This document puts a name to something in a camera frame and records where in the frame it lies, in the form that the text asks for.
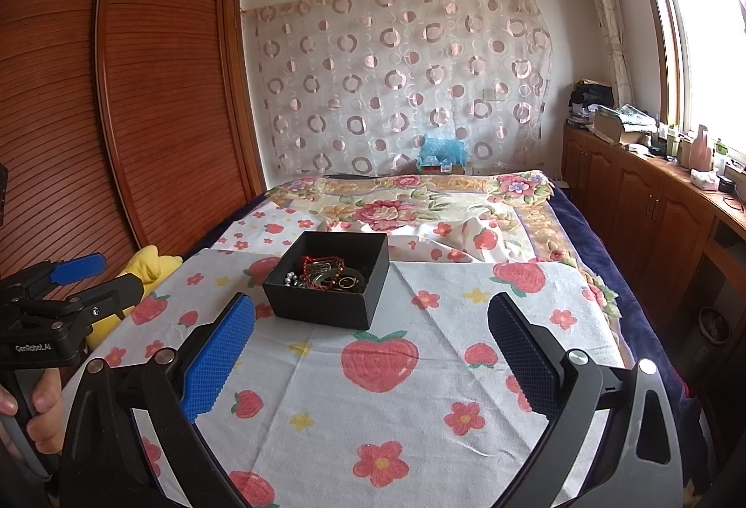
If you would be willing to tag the black jewelry box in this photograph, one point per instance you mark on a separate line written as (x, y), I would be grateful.
(326, 310)

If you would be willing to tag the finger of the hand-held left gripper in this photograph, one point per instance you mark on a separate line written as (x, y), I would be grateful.
(76, 269)
(116, 289)

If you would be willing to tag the person's left hand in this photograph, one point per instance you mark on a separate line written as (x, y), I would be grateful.
(46, 409)

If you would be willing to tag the strawberry printed white cloth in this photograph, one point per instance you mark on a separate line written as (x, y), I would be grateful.
(408, 426)

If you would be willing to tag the window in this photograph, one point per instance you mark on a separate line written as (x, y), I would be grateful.
(699, 18)

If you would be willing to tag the dark clothes pile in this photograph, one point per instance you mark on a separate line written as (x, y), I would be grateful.
(588, 97)

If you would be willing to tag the cream window curtain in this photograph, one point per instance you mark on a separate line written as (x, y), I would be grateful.
(606, 18)

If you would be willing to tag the round dark basket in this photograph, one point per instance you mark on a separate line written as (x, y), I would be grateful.
(714, 330)

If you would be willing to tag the blue gift bag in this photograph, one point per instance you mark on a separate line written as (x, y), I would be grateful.
(443, 149)

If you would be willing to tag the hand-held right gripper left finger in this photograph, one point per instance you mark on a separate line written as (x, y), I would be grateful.
(221, 356)

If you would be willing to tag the white tissue pack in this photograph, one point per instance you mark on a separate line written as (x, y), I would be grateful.
(704, 180)

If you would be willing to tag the wooden slatted wardrobe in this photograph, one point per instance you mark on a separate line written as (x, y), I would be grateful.
(163, 76)

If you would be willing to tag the floral blanket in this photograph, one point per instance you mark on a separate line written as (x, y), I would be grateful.
(408, 193)

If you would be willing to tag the wooden side cabinet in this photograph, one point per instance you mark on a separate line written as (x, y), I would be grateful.
(641, 205)

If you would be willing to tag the silver wavy hairpin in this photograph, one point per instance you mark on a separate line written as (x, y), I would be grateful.
(319, 269)

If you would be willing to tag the yellow plush toy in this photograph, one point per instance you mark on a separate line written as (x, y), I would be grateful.
(151, 266)

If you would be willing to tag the small cardboard box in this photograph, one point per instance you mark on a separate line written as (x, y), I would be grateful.
(434, 170)

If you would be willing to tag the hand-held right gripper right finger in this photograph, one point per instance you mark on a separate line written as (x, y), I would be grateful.
(524, 356)

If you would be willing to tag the circle patterned sheer curtain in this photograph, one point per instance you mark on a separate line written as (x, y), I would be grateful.
(379, 76)

